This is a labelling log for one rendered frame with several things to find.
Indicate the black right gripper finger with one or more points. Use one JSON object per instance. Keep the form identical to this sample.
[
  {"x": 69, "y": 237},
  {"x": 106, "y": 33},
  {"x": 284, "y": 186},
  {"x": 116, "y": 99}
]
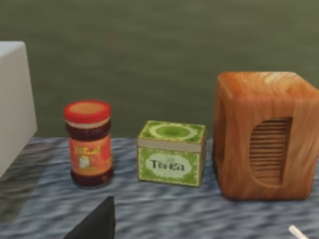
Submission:
[{"x": 99, "y": 221}]

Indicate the white box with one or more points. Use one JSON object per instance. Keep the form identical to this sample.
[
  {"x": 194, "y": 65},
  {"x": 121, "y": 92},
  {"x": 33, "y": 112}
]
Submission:
[{"x": 13, "y": 104}]

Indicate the red-lidded sauce jar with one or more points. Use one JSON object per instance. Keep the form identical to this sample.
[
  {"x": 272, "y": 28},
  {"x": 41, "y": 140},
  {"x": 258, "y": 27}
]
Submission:
[{"x": 89, "y": 147}]

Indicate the green tea box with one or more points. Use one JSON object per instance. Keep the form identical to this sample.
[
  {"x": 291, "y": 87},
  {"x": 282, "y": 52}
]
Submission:
[{"x": 170, "y": 155}]

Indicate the wooden slatted box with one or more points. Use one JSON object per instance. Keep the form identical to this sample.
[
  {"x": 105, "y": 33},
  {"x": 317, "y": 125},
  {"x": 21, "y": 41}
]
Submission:
[{"x": 239, "y": 139}]

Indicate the small white object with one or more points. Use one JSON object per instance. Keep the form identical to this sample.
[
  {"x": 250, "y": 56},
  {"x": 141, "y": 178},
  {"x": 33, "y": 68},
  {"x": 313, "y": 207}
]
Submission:
[{"x": 297, "y": 232}]

